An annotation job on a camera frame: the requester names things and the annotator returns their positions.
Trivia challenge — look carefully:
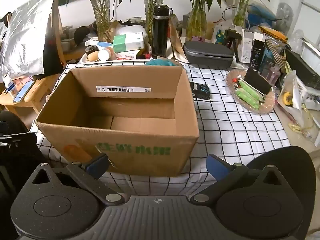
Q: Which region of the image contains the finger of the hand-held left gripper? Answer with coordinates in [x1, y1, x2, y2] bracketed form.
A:
[0, 132, 38, 147]

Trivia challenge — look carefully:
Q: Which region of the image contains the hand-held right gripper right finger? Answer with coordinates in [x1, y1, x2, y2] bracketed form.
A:
[190, 154, 283, 204]

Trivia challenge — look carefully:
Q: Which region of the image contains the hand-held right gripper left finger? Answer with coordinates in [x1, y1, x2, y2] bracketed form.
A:
[31, 154, 125, 204]

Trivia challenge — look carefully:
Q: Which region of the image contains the brown cardboard box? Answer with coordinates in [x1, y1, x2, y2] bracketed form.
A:
[35, 64, 200, 177]

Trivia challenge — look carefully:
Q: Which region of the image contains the teal fluffy cloth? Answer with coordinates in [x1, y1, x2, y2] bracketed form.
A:
[145, 58, 183, 67]

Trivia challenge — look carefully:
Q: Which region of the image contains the white black checkered tablecloth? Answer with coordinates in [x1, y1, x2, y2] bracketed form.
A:
[30, 62, 292, 196]

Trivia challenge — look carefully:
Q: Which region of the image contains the smartphone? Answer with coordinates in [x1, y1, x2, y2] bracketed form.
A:
[13, 80, 35, 103]

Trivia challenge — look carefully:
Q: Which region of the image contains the small white bottle blue label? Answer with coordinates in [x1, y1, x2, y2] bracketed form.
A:
[4, 76, 15, 90]

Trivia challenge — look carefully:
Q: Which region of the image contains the wooden chair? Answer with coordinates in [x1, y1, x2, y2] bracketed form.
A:
[0, 5, 68, 130]

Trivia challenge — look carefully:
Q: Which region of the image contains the green snack packet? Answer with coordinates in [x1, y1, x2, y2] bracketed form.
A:
[236, 90, 260, 110]
[240, 81, 265, 100]

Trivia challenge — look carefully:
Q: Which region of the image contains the round woven snack plate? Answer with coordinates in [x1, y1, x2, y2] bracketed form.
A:
[226, 69, 275, 115]

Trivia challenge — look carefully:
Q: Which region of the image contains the small black device box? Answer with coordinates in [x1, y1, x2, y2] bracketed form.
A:
[189, 81, 211, 100]

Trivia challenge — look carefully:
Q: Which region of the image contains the silver foil bag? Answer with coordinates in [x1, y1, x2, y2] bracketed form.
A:
[0, 0, 66, 83]

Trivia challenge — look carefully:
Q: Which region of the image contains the black rectangular block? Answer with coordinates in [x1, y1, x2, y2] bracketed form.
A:
[244, 67, 272, 94]

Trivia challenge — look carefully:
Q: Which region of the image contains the cream plastic tray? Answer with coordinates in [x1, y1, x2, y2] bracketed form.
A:
[79, 44, 155, 64]

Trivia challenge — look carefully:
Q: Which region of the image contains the yellow tape measure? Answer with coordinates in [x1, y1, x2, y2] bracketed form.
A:
[282, 92, 293, 106]

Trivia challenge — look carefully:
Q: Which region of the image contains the tan oval bun toy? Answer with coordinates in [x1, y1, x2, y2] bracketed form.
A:
[86, 51, 100, 62]

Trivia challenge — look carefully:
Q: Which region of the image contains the clear plastic bag with papers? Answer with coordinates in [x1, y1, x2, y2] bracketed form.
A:
[280, 70, 320, 120]

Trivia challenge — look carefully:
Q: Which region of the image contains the orange bottle white lid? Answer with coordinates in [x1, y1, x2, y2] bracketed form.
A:
[98, 46, 117, 61]

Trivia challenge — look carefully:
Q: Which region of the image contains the black furry object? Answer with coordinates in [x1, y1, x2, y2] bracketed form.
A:
[74, 26, 90, 46]

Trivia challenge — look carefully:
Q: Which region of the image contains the grey zipper case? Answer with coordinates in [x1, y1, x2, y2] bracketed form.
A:
[183, 41, 235, 68]

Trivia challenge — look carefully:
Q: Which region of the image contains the flat white red box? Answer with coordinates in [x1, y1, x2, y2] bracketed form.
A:
[116, 50, 142, 60]

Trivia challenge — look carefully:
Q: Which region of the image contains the white spray bottle blue label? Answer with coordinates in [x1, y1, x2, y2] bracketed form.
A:
[85, 38, 113, 49]

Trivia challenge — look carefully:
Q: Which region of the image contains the blue carton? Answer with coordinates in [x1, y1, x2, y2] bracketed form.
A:
[260, 46, 282, 80]

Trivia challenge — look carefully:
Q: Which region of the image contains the black carton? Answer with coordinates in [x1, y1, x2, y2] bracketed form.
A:
[250, 40, 267, 72]

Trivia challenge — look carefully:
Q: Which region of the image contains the white carton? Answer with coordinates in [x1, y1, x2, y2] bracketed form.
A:
[240, 31, 255, 64]

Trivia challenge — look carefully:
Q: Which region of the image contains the green white tissue box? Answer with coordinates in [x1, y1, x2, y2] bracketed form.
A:
[112, 32, 145, 53]

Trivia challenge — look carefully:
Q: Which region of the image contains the brown paper bag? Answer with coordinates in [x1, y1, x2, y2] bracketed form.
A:
[168, 17, 187, 62]
[106, 20, 125, 43]

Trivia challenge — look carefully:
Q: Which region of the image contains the teal dinosaur toy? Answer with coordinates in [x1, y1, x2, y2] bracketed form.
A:
[215, 29, 227, 44]

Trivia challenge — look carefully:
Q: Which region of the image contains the long black box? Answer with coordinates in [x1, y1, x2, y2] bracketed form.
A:
[285, 49, 320, 90]

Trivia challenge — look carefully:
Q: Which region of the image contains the small black tripod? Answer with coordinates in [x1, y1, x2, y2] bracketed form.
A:
[224, 29, 241, 63]

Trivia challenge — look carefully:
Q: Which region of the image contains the glass vase with bamboo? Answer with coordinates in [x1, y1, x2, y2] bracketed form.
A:
[120, 0, 180, 46]
[175, 0, 225, 40]
[225, 0, 270, 28]
[57, 0, 113, 43]

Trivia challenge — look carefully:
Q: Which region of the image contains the white plastic bag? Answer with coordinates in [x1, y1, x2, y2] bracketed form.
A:
[116, 24, 148, 40]

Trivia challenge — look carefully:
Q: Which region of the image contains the black thermos bottle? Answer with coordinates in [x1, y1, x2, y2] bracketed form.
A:
[152, 5, 173, 58]

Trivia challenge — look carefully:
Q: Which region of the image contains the yellow orange folded bag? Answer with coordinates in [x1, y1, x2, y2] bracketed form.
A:
[257, 26, 288, 43]

